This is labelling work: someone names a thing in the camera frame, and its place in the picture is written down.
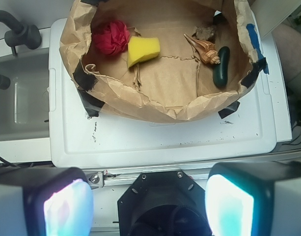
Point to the dark green cucumber toy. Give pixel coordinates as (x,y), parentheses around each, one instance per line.
(220,71)

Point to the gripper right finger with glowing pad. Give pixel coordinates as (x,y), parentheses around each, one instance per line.
(254,199)

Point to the orange striped spiral shell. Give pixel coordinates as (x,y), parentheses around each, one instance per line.
(205,49)

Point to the blue tape strip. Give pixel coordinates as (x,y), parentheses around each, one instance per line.
(257,45)

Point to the yellow sponge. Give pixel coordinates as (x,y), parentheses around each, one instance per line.
(142,49)

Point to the red crumpled paper ball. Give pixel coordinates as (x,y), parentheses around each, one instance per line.
(112,39)

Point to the black faucet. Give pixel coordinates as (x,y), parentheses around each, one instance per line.
(19,33)

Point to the grey sink basin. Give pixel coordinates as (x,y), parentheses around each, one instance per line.
(24,106)

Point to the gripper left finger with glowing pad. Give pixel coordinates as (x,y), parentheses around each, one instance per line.
(45,202)

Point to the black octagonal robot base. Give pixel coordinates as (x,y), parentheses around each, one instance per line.
(163,204)

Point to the grey rock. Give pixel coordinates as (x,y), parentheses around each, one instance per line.
(206,33)

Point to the white plastic cooler lid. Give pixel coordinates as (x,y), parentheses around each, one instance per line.
(261,121)

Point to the brown paper bag bin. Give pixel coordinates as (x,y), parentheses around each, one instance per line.
(175,86)

